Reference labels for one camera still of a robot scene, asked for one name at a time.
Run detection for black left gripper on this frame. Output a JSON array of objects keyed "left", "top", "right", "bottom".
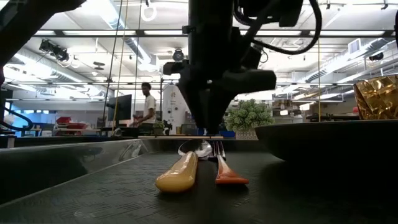
[{"left": 163, "top": 30, "right": 277, "bottom": 135}]

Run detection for orange-handled metal fork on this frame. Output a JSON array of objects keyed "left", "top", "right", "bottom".
[{"left": 207, "top": 141, "right": 250, "bottom": 186}]

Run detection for yellow-handled metal spoon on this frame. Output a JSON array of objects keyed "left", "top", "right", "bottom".
[{"left": 155, "top": 139, "right": 213, "bottom": 194}]

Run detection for black round plate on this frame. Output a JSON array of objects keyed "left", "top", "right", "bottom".
[{"left": 254, "top": 119, "right": 398, "bottom": 164}]

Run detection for amber glass cup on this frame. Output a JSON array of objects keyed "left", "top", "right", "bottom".
[{"left": 353, "top": 73, "right": 398, "bottom": 121}]

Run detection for black plastic tray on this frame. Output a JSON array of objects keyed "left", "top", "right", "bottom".
[{"left": 0, "top": 138, "right": 398, "bottom": 224}]

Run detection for green artificial potted plant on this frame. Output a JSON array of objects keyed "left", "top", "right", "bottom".
[{"left": 224, "top": 98, "right": 275, "bottom": 141}]

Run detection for small green potted plant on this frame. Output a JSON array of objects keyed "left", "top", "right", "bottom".
[{"left": 152, "top": 120, "right": 165, "bottom": 136}]

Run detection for person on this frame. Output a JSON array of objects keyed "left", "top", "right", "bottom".
[{"left": 132, "top": 82, "right": 157, "bottom": 136}]

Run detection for black computer monitor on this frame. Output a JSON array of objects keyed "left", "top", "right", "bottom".
[{"left": 106, "top": 93, "right": 133, "bottom": 123}]

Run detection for red storage bins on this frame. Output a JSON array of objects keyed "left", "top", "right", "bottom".
[{"left": 55, "top": 116, "right": 87, "bottom": 130}]

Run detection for round black camera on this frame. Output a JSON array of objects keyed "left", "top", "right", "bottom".
[{"left": 172, "top": 48, "right": 185, "bottom": 63}]

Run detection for thin black cable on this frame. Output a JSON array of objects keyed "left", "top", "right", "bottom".
[{"left": 101, "top": 0, "right": 124, "bottom": 136}]

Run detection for white cable ring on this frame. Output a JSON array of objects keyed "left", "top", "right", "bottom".
[{"left": 140, "top": 0, "right": 158, "bottom": 23}]

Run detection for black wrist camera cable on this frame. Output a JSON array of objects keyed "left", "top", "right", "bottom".
[{"left": 233, "top": 0, "right": 323, "bottom": 56}]

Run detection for black rig camera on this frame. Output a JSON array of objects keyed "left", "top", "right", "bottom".
[{"left": 38, "top": 39, "right": 70, "bottom": 62}]

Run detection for looped black cable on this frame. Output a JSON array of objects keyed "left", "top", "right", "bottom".
[{"left": 0, "top": 105, "right": 34, "bottom": 134}]

